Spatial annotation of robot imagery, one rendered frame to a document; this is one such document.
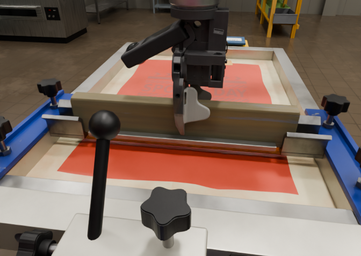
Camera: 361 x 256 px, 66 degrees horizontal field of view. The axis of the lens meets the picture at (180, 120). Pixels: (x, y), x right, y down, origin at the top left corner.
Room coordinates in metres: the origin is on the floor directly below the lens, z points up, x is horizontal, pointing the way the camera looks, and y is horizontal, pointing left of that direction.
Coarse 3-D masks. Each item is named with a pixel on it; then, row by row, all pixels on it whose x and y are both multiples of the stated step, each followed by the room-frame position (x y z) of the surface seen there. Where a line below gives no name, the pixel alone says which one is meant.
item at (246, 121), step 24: (72, 96) 0.46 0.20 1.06; (96, 96) 0.46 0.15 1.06; (120, 96) 0.46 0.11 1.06; (144, 96) 0.46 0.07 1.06; (120, 120) 0.44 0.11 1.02; (144, 120) 0.43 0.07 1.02; (168, 120) 0.43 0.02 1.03; (216, 120) 0.42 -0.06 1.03; (240, 120) 0.41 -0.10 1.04; (264, 120) 0.40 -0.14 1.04; (288, 120) 0.40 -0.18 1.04
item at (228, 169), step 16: (240, 64) 0.92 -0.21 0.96; (256, 80) 0.78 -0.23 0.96; (256, 96) 0.67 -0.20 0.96; (192, 160) 0.40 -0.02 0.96; (208, 160) 0.40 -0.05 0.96; (224, 160) 0.40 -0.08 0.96; (240, 160) 0.40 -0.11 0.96; (256, 160) 0.40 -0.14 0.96; (272, 160) 0.40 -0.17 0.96; (176, 176) 0.36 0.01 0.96; (192, 176) 0.36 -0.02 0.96; (208, 176) 0.36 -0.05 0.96; (224, 176) 0.36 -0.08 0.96; (240, 176) 0.36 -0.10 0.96; (256, 176) 0.36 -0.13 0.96; (272, 176) 0.36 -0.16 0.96; (288, 176) 0.36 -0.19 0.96; (288, 192) 0.32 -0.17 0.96
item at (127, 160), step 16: (144, 64) 0.92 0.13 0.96; (160, 64) 0.92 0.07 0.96; (128, 80) 0.78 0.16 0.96; (144, 80) 0.78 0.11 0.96; (80, 144) 0.45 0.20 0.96; (112, 144) 0.45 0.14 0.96; (128, 144) 0.45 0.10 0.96; (144, 144) 0.45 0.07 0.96; (80, 160) 0.40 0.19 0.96; (112, 160) 0.40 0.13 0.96; (128, 160) 0.40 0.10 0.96; (144, 160) 0.40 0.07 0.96; (160, 160) 0.40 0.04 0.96; (176, 160) 0.40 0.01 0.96; (112, 176) 0.36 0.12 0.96; (128, 176) 0.36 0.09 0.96; (144, 176) 0.36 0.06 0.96; (160, 176) 0.36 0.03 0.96
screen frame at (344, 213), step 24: (120, 48) 0.99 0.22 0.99; (240, 48) 0.99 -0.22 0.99; (264, 48) 0.99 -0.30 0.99; (96, 72) 0.75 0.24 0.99; (288, 72) 0.75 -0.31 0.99; (288, 96) 0.66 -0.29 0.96; (48, 144) 0.44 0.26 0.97; (24, 168) 0.36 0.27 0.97; (72, 192) 0.29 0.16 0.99; (120, 192) 0.29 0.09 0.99; (144, 192) 0.29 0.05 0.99; (336, 192) 0.30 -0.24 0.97; (288, 216) 0.24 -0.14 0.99; (312, 216) 0.24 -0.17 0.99; (336, 216) 0.24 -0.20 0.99
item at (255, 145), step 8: (120, 136) 0.43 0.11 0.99; (128, 136) 0.42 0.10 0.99; (136, 136) 0.42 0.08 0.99; (144, 136) 0.42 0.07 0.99; (152, 136) 0.42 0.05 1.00; (160, 136) 0.42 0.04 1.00; (168, 136) 0.42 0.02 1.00; (176, 136) 0.42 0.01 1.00; (184, 136) 0.42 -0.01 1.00; (192, 136) 0.42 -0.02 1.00; (192, 144) 0.41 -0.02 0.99; (200, 144) 0.41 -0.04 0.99; (208, 144) 0.40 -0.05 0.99; (216, 144) 0.40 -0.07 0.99; (224, 144) 0.40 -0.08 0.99; (232, 144) 0.40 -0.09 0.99; (240, 144) 0.40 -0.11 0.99; (248, 144) 0.40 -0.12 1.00; (256, 144) 0.40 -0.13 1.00; (264, 144) 0.40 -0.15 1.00; (272, 144) 0.40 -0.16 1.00
